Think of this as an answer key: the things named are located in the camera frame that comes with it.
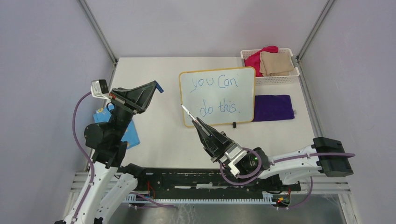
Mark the yellow framed whiteboard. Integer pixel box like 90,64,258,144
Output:
179,67,255,127

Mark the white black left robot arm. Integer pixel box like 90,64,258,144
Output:
58,79,163,224

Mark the purple towel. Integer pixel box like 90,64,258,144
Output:
252,95,295,122

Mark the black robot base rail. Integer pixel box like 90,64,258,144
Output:
135,168,301,200

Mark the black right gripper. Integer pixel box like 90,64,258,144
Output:
193,118,246,180

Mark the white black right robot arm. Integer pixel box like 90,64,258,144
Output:
191,118,355,190

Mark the blue white marker pen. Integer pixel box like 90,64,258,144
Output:
181,104,197,122

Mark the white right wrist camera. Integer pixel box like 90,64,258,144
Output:
219,143,247,177

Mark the red cloth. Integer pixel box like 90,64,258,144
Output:
244,45,279,77

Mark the blue picture book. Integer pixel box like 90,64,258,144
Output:
93,104,140,150

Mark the aluminium frame rail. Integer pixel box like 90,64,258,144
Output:
77,0,119,67
296,0,337,138

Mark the aluminium frame rail left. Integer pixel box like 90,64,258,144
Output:
77,0,119,67

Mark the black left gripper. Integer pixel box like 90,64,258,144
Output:
110,80,159,140

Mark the aluminium frame rail right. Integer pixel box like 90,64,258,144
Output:
296,0,337,138

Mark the beige cloth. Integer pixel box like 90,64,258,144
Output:
259,51,294,77

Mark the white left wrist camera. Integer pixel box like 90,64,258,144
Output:
90,79,109,100

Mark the blue marker cap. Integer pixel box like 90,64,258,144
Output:
156,83,164,93

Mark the white perforated plastic basket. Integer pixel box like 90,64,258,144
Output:
255,48,300,85

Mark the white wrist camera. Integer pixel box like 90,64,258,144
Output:
90,79,109,100
219,143,247,177

